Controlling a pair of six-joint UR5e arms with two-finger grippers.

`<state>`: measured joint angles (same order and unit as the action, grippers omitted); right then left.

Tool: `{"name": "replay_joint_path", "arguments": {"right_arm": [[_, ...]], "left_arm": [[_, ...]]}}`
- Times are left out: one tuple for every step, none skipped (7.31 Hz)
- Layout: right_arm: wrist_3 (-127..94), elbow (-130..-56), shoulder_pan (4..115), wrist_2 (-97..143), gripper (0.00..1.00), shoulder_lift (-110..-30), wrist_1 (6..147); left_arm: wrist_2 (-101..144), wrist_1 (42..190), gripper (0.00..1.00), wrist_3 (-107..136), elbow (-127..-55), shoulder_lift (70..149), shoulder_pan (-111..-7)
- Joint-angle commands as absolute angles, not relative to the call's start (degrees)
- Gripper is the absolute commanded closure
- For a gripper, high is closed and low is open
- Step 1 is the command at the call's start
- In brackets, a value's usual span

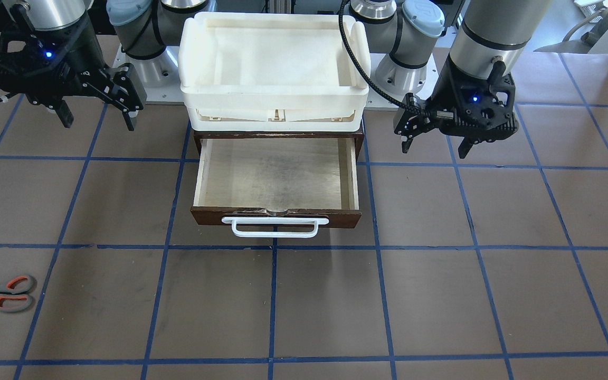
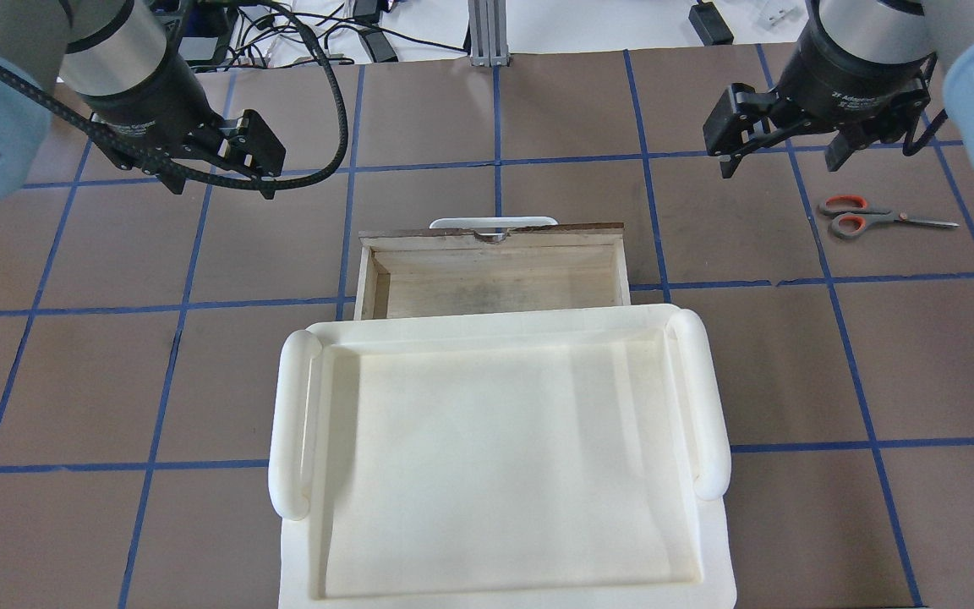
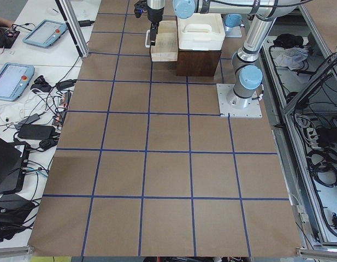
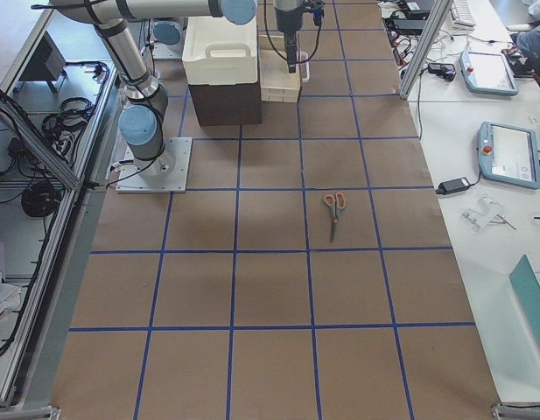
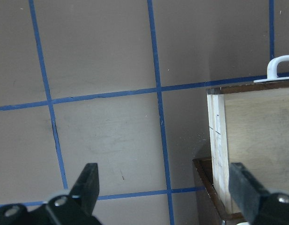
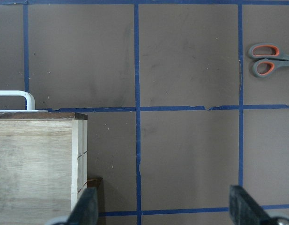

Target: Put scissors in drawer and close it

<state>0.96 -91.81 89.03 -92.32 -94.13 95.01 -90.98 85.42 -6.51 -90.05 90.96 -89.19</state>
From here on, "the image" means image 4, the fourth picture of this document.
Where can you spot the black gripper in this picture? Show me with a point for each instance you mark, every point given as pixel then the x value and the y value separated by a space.
pixel 286 22

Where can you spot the wooden drawer with white handle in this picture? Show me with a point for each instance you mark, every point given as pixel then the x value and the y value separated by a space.
pixel 277 84

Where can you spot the orange grey scissors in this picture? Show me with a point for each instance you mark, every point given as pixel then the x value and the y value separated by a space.
pixel 337 203

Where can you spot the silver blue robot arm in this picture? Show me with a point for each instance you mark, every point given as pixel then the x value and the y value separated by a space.
pixel 141 124

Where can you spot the white plastic tray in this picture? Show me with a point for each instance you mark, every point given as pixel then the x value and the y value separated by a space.
pixel 217 52

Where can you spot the dark brown wooden cabinet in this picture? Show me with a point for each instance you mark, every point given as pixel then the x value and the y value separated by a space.
pixel 223 105

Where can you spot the blue teach pendant far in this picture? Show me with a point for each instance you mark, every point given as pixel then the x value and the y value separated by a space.
pixel 487 73

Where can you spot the blue teach pendant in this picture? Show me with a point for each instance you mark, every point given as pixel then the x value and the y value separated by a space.
pixel 487 73
pixel 508 154

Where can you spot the black power adapter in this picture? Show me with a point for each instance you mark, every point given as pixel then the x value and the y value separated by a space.
pixel 456 185

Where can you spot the blue teach pendant near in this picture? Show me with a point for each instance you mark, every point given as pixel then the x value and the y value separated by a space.
pixel 508 154

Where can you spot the teal folder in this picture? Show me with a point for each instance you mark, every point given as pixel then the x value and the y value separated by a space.
pixel 527 288

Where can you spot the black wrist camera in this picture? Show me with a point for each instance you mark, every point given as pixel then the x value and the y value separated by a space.
pixel 317 9

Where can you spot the aluminium frame post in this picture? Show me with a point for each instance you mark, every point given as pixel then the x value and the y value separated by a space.
pixel 431 29

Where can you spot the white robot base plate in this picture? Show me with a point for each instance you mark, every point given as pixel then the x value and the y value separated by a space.
pixel 169 173

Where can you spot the clear acrylic bracket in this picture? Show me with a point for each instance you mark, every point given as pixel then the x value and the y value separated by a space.
pixel 490 212

